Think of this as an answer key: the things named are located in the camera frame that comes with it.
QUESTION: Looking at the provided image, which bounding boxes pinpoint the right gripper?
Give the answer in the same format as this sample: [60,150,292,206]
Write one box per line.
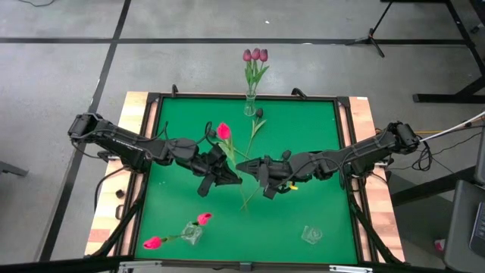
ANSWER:
[235,159,304,199]

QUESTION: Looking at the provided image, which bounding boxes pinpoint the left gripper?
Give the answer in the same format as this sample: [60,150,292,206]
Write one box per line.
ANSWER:
[192,146,243,197]

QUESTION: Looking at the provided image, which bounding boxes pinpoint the tall clear glass vase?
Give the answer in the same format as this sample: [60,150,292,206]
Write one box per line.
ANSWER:
[243,93,258,118]

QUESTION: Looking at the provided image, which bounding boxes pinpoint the short square glass vase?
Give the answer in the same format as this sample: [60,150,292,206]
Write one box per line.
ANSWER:
[180,221,203,246]
[301,226,324,246]

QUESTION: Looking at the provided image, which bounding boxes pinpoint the green table mat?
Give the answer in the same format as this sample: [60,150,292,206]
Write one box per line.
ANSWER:
[134,99,359,266]

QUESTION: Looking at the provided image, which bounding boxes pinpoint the black tripod stand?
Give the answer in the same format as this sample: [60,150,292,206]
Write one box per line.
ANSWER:
[344,0,395,58]

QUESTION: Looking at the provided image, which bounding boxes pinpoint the dark grey chair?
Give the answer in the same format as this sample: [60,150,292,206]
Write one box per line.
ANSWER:
[443,180,485,265]

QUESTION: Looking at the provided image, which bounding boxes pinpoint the black furniture foot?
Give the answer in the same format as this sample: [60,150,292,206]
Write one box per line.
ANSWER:
[0,161,28,177]

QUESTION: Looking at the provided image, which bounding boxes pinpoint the large black monitor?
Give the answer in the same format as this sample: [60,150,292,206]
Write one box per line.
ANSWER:
[475,130,485,183]

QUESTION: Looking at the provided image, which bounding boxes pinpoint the black keyboard device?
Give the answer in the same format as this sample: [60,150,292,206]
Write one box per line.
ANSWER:
[469,202,485,247]

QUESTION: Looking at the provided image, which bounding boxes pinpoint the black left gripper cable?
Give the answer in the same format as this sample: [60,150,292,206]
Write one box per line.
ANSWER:
[151,120,216,152]

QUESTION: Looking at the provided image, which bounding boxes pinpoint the black metal table frame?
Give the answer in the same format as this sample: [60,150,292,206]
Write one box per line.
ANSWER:
[85,89,406,273]

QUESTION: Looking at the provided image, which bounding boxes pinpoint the silver metal bracket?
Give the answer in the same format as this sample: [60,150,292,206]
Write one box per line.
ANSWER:
[328,265,374,273]
[117,260,164,273]

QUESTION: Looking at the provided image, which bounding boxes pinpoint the black power cable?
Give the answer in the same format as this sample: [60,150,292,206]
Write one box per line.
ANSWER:
[93,165,130,213]

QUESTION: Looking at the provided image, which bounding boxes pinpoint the black cable bundle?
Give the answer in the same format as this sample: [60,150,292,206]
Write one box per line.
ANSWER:
[411,138,433,172]

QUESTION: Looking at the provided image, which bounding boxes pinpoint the black overhead rig frame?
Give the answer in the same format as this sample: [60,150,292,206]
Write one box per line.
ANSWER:
[0,256,133,273]

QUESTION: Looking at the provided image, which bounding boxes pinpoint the black desk leg frame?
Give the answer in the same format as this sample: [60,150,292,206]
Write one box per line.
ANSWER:
[380,0,485,104]

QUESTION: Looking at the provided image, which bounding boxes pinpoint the white hanging cable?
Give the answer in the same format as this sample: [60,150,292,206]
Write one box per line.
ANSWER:
[418,111,485,143]

